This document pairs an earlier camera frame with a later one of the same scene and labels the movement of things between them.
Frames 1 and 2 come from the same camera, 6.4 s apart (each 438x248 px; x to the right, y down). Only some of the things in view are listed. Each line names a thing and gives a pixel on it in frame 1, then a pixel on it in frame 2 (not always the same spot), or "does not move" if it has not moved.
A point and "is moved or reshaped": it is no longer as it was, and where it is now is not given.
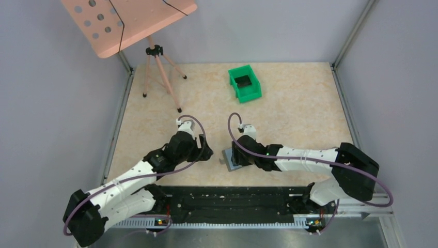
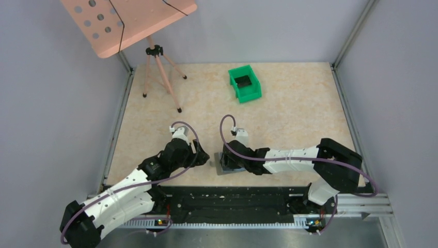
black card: x=243 y=81 does not move
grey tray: x=227 y=154 is moved or reshaped
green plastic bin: x=248 y=92 does not move
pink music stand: x=112 y=26 does not move
